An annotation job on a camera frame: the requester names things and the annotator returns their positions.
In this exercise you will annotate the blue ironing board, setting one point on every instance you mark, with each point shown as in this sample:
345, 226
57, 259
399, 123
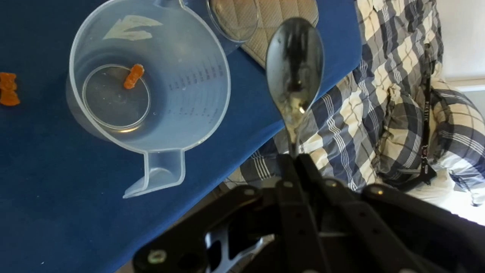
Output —
50, 176

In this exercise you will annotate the beige quilted pot holder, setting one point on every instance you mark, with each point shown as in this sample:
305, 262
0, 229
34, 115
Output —
298, 9

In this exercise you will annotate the orange gummy candy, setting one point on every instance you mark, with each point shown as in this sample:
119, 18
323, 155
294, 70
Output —
134, 76
8, 89

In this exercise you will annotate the bed with plaid blanket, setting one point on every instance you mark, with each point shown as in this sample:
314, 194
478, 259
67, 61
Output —
395, 100

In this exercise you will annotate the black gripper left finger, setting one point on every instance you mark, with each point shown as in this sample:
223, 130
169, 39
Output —
298, 227

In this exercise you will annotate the translucent plastic measuring cup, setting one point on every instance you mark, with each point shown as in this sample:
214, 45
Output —
191, 91

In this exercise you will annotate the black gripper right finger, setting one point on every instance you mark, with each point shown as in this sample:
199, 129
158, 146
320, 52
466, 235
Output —
379, 227

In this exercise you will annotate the silver metal spoon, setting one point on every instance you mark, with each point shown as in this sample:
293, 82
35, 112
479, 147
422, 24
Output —
296, 65

